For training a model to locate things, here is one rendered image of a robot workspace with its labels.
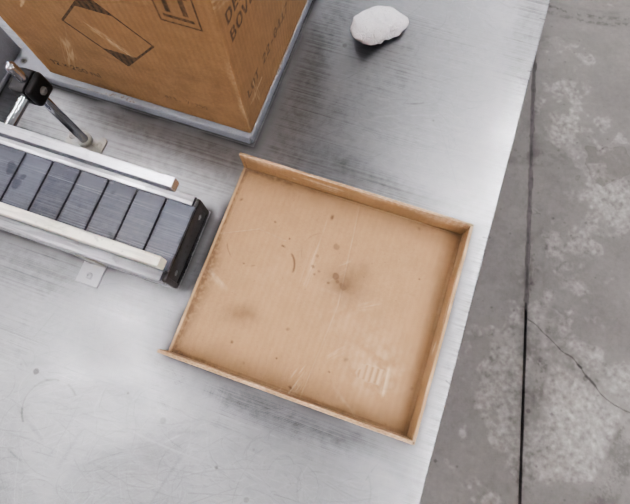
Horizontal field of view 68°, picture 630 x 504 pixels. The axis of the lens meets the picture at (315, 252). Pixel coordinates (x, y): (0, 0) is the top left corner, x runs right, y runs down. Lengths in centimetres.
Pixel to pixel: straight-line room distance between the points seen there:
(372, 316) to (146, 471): 31
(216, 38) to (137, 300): 32
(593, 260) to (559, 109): 52
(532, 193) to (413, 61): 100
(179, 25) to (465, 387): 122
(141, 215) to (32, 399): 25
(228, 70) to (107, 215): 23
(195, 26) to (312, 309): 33
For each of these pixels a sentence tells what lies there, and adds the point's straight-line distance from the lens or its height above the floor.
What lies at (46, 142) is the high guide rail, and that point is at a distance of 58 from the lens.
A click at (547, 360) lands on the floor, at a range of 154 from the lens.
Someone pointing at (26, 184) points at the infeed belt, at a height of 88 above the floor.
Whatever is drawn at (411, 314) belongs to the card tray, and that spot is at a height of 83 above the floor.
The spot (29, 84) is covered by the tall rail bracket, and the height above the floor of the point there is 97.
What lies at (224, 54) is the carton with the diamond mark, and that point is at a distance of 51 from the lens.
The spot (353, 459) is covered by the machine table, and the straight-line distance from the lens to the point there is 58.
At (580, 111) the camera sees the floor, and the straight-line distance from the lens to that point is 185.
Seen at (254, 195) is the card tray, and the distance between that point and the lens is 62.
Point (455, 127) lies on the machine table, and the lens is 68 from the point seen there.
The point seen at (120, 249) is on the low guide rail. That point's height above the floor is 92.
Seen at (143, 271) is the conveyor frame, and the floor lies 88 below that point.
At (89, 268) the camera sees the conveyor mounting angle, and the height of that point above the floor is 83.
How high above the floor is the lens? 140
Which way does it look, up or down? 75 degrees down
